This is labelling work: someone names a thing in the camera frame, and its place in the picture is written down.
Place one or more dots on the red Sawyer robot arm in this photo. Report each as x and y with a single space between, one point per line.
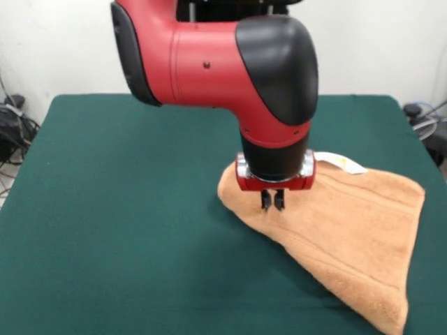
209 63

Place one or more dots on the dark green table cloth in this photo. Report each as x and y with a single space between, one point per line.
104 227

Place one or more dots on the tan terry towel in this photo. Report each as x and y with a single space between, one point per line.
349 237

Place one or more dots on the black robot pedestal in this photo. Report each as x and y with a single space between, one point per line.
209 10

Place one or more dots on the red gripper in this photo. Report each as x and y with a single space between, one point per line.
276 185

